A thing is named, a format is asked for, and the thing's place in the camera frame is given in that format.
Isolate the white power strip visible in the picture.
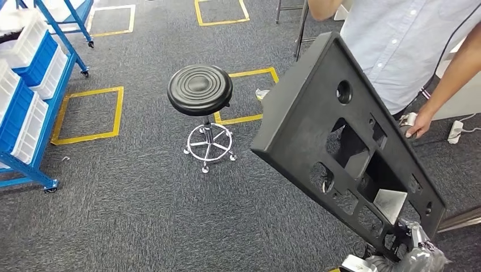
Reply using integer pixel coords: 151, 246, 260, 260
447, 120, 465, 145

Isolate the blue wheeled shelf rack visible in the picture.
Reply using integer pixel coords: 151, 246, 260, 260
49, 0, 95, 49
0, 0, 91, 194

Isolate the white cabinet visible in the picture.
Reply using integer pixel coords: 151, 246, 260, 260
432, 37, 481, 122

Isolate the black curved plastic part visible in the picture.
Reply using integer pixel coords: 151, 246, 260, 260
0, 29, 24, 43

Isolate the grey floor strip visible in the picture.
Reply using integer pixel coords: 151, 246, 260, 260
437, 205, 481, 234

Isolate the black round stool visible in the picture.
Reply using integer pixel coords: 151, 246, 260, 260
167, 63, 238, 174

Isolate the grey handheld controller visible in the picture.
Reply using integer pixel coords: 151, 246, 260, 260
398, 112, 419, 139

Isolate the white power cable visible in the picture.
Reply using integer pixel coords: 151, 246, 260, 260
460, 112, 481, 134

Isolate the person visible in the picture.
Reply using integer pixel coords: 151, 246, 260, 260
307, 0, 481, 141

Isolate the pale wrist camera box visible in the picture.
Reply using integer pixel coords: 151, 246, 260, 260
339, 254, 379, 272

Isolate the yellow floor tape square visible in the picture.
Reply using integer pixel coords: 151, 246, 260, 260
193, 0, 251, 27
213, 67, 281, 126
50, 86, 125, 146

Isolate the black controller cable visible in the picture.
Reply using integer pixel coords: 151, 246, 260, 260
407, 2, 481, 115

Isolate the blue plastic bin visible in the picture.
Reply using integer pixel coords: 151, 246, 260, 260
0, 80, 35, 154
13, 32, 60, 88

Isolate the dark metal chair frame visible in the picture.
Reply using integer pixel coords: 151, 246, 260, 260
275, 0, 317, 62

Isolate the pale floor tape square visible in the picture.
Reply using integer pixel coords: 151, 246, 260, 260
86, 4, 136, 38

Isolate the black plastic plate bracket part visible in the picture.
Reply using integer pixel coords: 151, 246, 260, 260
250, 31, 447, 263

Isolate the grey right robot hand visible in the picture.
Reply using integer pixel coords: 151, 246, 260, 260
390, 218, 452, 272

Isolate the white plastic bin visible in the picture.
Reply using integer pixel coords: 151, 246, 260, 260
0, 9, 48, 69
29, 46, 69, 101
0, 93, 50, 169
0, 59, 20, 121

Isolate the person's left hand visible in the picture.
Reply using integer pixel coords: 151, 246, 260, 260
405, 108, 436, 139

